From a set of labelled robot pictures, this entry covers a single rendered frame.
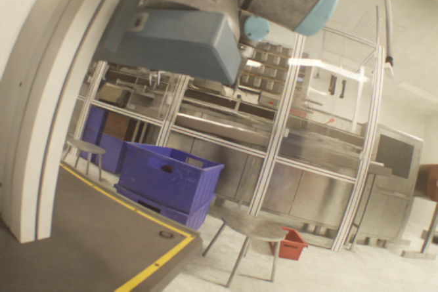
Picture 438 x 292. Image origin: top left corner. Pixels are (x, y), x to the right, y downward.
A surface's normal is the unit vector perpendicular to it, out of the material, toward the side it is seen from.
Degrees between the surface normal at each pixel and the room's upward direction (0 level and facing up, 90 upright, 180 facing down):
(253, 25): 115
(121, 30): 90
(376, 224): 90
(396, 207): 90
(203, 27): 90
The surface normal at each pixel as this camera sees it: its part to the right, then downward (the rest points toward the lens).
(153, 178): -0.15, -0.13
